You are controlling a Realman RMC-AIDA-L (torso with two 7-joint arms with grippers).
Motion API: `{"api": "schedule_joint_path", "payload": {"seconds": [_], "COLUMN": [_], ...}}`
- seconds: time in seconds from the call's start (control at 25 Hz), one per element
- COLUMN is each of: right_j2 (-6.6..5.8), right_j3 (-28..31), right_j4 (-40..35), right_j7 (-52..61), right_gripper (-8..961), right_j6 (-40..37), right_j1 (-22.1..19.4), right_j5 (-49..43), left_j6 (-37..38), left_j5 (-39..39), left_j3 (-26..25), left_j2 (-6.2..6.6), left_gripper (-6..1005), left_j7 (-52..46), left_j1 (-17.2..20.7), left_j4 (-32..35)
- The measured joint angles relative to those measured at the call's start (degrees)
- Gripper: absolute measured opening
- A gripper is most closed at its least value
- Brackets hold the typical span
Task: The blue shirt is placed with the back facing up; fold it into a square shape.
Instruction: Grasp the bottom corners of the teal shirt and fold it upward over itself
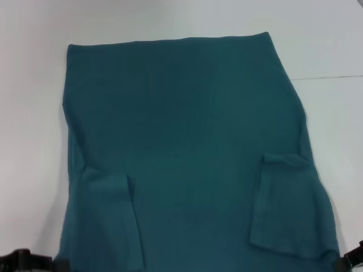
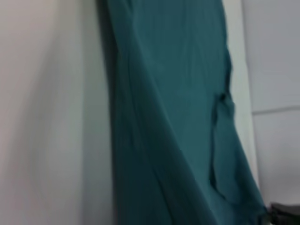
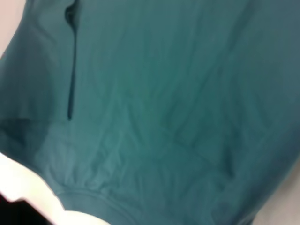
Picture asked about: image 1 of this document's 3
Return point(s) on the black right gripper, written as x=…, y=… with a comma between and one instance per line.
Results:
x=356, y=255

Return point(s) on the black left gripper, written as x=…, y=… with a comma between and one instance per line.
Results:
x=22, y=262

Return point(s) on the teal blue shirt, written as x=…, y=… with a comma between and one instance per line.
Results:
x=187, y=147

